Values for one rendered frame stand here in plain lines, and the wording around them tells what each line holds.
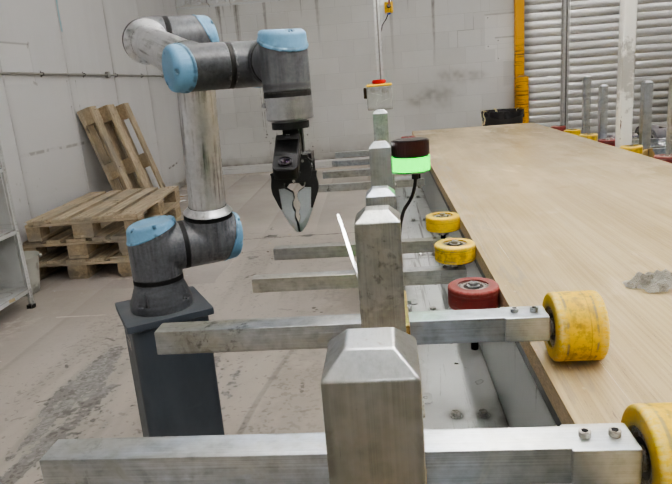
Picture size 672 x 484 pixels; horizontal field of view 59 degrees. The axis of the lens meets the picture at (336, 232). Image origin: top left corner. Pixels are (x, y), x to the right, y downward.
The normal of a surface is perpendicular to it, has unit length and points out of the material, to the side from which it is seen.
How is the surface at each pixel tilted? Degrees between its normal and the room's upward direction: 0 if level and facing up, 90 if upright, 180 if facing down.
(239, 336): 90
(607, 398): 0
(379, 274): 90
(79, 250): 90
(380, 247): 90
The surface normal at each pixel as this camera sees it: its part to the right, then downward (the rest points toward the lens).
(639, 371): -0.07, -0.97
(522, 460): -0.07, 0.25
